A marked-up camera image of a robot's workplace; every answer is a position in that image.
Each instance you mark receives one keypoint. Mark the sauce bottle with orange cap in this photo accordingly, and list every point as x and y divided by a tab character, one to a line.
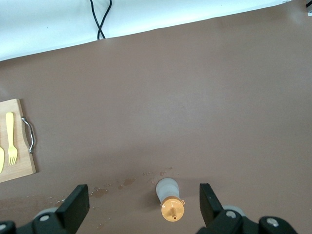
168	191

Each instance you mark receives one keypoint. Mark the brown table mat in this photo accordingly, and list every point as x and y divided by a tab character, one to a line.
170	109

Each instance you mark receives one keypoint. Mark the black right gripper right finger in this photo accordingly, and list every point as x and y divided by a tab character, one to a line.
209	207

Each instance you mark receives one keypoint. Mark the yellow plastic knife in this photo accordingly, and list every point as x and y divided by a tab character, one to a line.
1	159

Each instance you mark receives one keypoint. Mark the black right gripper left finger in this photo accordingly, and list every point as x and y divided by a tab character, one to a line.
73	209

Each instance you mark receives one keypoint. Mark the yellow plastic fork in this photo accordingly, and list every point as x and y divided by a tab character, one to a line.
10	131

